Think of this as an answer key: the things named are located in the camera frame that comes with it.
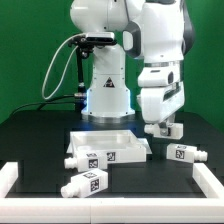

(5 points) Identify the white square tabletop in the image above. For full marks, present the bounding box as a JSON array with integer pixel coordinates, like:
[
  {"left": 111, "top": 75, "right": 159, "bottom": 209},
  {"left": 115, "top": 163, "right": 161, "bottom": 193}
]
[{"left": 67, "top": 130, "right": 152, "bottom": 164}]

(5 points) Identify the black power cable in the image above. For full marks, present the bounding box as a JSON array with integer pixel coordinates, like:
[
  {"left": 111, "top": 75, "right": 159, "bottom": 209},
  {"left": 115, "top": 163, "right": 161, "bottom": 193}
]
[{"left": 9, "top": 94, "right": 84, "bottom": 117}]

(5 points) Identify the black camera on stand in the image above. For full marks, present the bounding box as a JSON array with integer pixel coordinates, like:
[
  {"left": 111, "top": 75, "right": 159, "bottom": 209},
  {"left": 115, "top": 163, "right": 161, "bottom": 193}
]
[{"left": 68, "top": 32, "right": 117, "bottom": 111}]

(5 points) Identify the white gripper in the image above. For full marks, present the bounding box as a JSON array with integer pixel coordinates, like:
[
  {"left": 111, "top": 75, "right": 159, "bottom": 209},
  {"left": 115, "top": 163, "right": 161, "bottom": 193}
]
[{"left": 137, "top": 63, "right": 185, "bottom": 123}]

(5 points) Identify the grey camera cable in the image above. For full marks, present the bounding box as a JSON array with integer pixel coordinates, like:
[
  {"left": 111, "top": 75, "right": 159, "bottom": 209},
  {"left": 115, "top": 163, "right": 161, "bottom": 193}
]
[{"left": 41, "top": 34, "right": 83, "bottom": 101}]

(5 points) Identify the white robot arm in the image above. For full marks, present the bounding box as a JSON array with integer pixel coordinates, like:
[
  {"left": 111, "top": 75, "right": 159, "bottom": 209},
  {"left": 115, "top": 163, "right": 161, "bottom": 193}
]
[{"left": 70, "top": 0, "right": 194, "bottom": 124}]

